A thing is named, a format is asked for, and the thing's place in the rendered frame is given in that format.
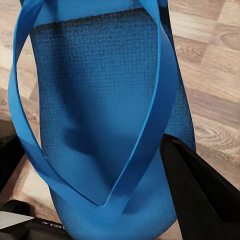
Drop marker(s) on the sandal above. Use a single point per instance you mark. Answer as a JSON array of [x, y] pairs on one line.
[[110, 87]]

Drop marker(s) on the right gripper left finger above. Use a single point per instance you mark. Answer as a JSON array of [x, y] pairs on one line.
[[11, 152]]

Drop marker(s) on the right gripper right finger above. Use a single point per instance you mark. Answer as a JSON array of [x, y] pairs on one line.
[[207, 205]]

